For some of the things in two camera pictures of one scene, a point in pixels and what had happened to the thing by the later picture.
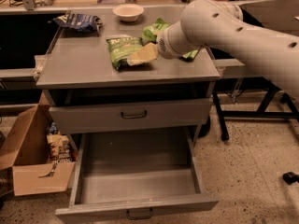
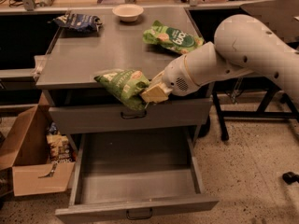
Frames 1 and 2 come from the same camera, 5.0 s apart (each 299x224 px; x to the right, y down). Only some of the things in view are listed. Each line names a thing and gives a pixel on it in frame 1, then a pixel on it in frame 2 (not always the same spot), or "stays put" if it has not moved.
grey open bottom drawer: (135, 175) stays put
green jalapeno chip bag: (121, 48) to (127, 85)
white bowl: (128, 12) stays put
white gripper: (164, 46) to (175, 76)
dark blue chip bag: (78, 21) stays put
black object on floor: (290, 177) stays put
